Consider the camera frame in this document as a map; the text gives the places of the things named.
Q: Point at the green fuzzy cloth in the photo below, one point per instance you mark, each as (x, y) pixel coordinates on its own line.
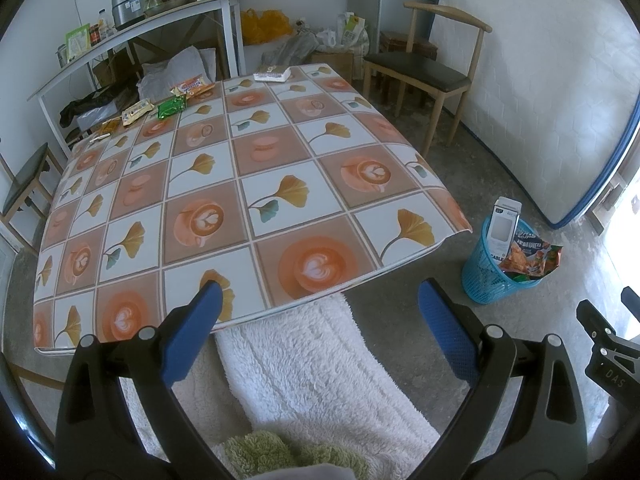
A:
(260, 452)

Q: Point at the yellow snack packet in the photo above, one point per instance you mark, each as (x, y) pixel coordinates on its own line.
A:
(136, 111)

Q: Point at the small green packet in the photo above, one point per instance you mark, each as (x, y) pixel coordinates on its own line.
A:
(172, 106)

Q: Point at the wooden chair dark seat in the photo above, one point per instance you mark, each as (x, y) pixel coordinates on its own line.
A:
(27, 170)
(420, 67)

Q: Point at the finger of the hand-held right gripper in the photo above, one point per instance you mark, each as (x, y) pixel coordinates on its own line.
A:
(595, 322)
(631, 302)

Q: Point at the yellow plastic bag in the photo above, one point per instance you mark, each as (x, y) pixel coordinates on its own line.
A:
(265, 25)

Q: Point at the small white bottle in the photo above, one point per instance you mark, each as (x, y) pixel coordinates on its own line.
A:
(105, 25)

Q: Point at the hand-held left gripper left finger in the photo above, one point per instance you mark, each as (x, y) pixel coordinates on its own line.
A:
(192, 330)

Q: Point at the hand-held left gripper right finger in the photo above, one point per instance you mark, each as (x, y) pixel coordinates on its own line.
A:
(445, 330)

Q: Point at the green orange snack bag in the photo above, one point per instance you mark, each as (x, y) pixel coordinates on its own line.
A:
(530, 260)

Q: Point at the blue plastic basket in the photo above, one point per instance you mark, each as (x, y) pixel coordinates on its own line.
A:
(485, 275)

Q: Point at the orange white biscuit packet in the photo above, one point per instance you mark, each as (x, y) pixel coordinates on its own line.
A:
(192, 85)

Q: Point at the small yellow sachet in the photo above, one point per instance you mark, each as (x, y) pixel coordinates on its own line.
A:
(107, 127)

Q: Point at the grey rice cooker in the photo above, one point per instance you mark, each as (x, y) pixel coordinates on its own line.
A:
(135, 7)

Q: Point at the grey plastic bag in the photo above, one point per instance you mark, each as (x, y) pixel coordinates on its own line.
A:
(295, 47)

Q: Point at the dark wooden stool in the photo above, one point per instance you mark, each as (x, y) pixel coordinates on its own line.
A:
(400, 40)

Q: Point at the red seasoning packet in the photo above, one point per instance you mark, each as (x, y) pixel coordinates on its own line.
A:
(95, 34)

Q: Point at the green labelled packet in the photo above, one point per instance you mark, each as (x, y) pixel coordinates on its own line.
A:
(77, 40)

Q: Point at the black cloth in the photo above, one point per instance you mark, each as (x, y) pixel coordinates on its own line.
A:
(75, 107)

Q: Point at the white plastic bags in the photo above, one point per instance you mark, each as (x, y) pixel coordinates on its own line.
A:
(350, 30)

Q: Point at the white sack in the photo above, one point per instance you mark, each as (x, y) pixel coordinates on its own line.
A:
(175, 67)

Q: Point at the white shelf table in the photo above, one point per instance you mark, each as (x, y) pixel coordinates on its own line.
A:
(150, 25)

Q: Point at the brown cardboard box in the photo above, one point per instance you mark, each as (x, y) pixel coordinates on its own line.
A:
(335, 62)

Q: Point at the white mattress blue edge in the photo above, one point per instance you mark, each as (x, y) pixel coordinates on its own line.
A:
(550, 85)

